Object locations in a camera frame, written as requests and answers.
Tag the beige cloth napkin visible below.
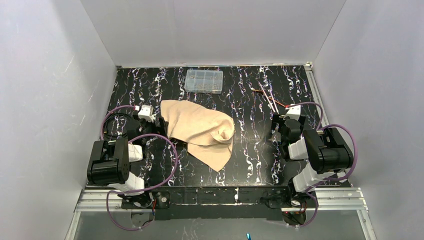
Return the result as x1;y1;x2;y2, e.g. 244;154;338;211
160;100;236;172

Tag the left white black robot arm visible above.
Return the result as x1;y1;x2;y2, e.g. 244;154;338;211
86;117;168;196

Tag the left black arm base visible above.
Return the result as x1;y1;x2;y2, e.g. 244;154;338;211
118;191;171;210

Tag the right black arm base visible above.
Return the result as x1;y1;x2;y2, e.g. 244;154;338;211
260;188;318;212

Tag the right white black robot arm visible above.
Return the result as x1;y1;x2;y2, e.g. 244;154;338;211
271;114;354;193

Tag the clear plastic screw box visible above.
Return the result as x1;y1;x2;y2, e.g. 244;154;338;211
184;69;224;94

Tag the black coiled cable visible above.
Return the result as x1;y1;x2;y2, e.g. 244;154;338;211
101;113;135;140

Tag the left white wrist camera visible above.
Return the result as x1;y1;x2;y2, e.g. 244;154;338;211
137;105;156;123

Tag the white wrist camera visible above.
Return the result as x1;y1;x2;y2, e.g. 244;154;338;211
283;105;301;121
137;105;156;123

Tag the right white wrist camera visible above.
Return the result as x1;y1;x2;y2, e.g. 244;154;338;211
283;105;301;121

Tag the aluminium frame rail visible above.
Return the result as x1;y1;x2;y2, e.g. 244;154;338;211
75;187;369;212

